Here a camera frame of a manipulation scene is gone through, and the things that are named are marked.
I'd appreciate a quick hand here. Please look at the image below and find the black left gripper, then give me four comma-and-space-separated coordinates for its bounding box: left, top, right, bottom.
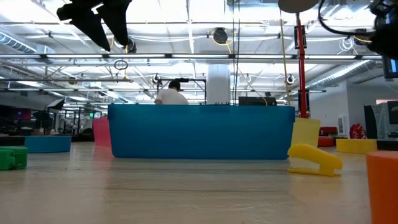
56, 0, 133, 52

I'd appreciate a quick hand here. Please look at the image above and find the blue tape roll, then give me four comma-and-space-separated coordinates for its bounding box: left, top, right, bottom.
24, 135, 72, 154

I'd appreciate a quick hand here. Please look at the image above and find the green staple remover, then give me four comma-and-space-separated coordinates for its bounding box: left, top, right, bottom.
0, 146, 28, 171

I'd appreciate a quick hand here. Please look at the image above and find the yellow staple remover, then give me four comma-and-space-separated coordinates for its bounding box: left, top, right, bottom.
286, 143, 343, 177

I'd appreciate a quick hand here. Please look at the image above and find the yellow tape roll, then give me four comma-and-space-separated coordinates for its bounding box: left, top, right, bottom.
335, 138, 378, 154

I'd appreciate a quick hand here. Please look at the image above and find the orange tape roll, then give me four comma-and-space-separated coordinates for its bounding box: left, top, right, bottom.
366, 151, 398, 224

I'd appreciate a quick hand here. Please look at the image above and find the person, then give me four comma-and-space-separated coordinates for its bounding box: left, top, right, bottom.
154, 80, 190, 105

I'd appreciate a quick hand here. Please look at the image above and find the red plastic tray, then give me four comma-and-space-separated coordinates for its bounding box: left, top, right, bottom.
92, 116, 112, 149

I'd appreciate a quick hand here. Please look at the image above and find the white building column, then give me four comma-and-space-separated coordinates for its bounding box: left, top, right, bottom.
206, 63, 231, 105

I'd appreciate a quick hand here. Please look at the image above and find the blue plastic tray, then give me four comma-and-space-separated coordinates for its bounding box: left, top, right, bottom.
107, 103, 295, 161

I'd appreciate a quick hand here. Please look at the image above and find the black background monitor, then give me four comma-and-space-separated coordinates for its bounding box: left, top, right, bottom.
238, 96, 277, 106

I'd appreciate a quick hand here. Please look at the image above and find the yellow plastic tray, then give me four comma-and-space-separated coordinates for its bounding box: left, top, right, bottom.
290, 117, 321, 149

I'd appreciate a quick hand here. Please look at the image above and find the red background seat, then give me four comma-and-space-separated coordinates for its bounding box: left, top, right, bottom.
320, 126, 338, 136

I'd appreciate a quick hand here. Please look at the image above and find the red bag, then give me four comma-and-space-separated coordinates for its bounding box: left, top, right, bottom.
349, 123, 368, 139

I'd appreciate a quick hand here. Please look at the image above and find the dark background display panel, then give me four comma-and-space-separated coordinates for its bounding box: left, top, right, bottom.
363, 100, 398, 140

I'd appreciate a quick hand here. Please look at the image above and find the computer monitor blue screen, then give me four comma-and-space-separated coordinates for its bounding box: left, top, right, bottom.
382, 55, 398, 79

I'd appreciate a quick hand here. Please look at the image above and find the black hanging cable reel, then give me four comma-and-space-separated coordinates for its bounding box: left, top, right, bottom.
212, 27, 229, 45
353, 28, 373, 47
113, 36, 137, 54

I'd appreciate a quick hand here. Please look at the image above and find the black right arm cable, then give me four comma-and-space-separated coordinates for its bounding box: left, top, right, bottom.
317, 0, 376, 37

